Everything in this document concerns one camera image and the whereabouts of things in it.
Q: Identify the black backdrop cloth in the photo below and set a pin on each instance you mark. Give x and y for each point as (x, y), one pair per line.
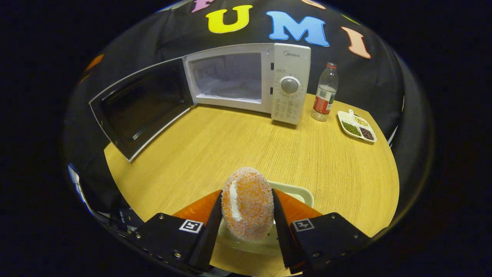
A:
(153, 34)

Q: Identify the pale green tray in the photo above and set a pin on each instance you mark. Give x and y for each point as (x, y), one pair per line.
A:
(246, 247)

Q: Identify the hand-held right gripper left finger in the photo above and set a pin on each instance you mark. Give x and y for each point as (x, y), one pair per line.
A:
(209, 238)

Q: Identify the white divided plate with beans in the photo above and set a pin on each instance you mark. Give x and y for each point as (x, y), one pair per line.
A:
(343, 116)

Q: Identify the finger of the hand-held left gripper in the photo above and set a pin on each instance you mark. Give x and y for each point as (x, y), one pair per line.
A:
(95, 61)

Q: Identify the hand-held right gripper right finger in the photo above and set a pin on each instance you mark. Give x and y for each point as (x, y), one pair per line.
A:
(282, 238)

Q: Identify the orange sugared donut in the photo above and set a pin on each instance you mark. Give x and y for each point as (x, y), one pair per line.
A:
(250, 204)

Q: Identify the white microwave oven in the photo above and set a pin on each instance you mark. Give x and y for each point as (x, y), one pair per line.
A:
(290, 111)

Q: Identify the clear bottle with red label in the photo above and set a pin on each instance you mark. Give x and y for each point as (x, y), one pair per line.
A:
(324, 100)

